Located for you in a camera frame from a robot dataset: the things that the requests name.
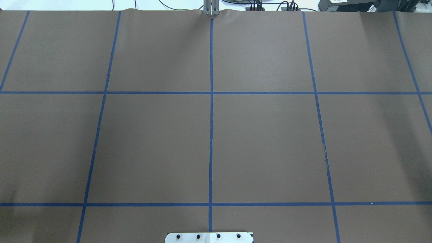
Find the black box top right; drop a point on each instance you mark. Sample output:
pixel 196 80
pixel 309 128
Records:
pixel 374 6

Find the black connector block right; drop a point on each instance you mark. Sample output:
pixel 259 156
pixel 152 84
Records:
pixel 288 6

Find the black connector block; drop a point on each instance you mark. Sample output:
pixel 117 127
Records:
pixel 255 5
pixel 288 6

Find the metal bracket with bolts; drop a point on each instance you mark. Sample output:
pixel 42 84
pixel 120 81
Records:
pixel 210 237

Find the grey metal post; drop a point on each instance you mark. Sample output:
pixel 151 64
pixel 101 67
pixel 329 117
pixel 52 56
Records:
pixel 211 7

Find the black connector block left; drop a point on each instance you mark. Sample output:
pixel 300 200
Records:
pixel 255 5

